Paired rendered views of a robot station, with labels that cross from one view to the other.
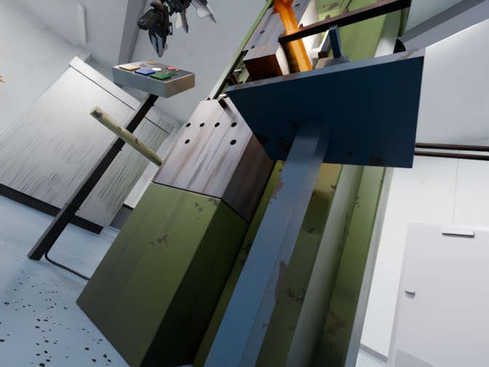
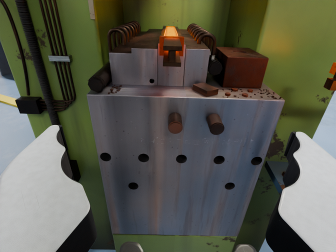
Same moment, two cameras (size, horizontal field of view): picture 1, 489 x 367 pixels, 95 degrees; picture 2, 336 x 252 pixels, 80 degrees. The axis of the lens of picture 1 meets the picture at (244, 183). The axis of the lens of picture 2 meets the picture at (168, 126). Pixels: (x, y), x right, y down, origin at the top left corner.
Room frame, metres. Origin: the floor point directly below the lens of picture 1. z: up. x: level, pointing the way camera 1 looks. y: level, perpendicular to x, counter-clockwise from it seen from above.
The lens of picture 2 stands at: (0.52, 0.44, 1.06)
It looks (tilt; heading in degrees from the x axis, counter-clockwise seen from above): 30 degrees down; 322
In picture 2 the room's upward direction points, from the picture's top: 2 degrees clockwise
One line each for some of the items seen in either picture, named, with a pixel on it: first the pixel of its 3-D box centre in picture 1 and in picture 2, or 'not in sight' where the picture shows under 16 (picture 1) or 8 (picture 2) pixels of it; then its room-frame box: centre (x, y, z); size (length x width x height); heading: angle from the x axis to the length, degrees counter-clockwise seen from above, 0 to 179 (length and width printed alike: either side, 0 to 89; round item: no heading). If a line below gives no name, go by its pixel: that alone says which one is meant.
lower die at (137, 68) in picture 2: not in sight; (162, 48); (1.03, 0.08, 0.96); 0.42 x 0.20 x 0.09; 143
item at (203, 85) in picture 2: not in sight; (205, 89); (0.78, 0.15, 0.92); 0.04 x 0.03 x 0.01; 174
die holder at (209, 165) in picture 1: (241, 176); (176, 124); (1.01, 0.03, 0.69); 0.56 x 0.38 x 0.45; 143
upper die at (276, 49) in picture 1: (275, 84); not in sight; (1.03, 0.08, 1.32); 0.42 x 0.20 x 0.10; 143
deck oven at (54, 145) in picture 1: (90, 154); not in sight; (3.20, 2.17, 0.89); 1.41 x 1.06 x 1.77; 118
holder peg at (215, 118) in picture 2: not in sight; (215, 124); (0.73, 0.16, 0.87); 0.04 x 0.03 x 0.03; 143
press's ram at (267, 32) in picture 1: (295, 55); not in sight; (1.01, 0.04, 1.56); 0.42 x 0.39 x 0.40; 143
